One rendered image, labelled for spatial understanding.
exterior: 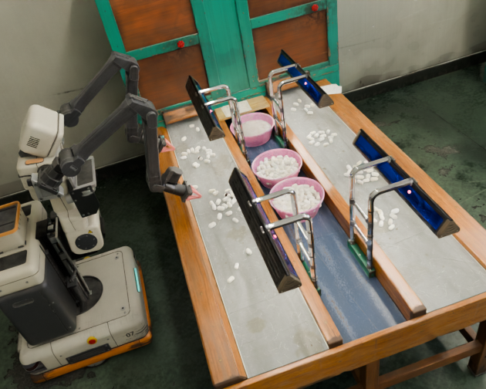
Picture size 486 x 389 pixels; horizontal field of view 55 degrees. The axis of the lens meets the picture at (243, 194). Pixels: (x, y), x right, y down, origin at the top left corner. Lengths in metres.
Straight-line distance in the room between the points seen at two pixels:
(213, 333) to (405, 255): 0.83
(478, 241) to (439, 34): 2.89
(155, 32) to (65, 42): 0.99
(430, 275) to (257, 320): 0.69
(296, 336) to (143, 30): 1.85
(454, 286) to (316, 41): 1.80
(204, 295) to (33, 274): 0.83
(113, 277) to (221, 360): 1.25
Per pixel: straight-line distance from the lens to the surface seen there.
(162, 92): 2.95
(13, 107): 3.85
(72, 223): 2.34
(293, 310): 1.83
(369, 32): 4.26
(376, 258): 1.96
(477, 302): 1.93
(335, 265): 2.04
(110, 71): 2.29
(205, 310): 1.86
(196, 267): 2.02
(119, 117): 1.91
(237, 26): 2.90
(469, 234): 2.10
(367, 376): 2.10
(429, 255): 2.02
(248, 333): 1.80
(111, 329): 2.62
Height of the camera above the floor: 2.23
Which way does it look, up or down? 39 degrees down
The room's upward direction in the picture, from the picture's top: 12 degrees counter-clockwise
